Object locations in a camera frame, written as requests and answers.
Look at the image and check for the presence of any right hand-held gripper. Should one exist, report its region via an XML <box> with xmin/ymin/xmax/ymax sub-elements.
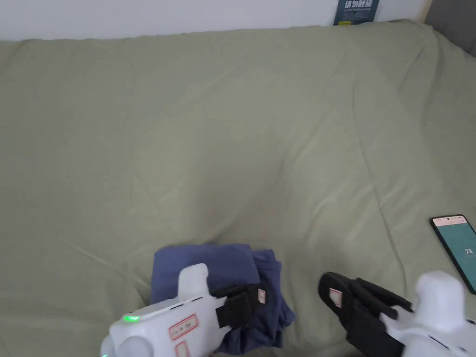
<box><xmin>318</xmin><ymin>270</ymin><xmax>476</xmax><ymax>357</ymax></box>

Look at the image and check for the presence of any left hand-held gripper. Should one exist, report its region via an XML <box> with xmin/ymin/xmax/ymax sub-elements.
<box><xmin>99</xmin><ymin>263</ymin><xmax>268</xmax><ymax>357</ymax></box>

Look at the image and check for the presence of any dark blue shirt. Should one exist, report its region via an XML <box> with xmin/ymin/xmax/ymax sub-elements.
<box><xmin>150</xmin><ymin>243</ymin><xmax>296</xmax><ymax>354</ymax></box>

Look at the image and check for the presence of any black smartphone with lit screen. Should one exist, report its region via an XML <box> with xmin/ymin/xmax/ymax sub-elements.
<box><xmin>429</xmin><ymin>214</ymin><xmax>476</xmax><ymax>295</ymax></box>

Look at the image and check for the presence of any bed with pale green sheet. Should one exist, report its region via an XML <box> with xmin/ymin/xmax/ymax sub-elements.
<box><xmin>0</xmin><ymin>18</ymin><xmax>476</xmax><ymax>357</ymax></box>

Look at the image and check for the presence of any dark blue printed sign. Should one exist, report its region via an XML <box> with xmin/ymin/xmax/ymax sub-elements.
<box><xmin>332</xmin><ymin>0</ymin><xmax>380</xmax><ymax>26</ymax></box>

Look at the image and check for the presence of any grey padded headboard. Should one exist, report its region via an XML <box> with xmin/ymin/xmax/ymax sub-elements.
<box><xmin>423</xmin><ymin>0</ymin><xmax>476</xmax><ymax>59</ymax></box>

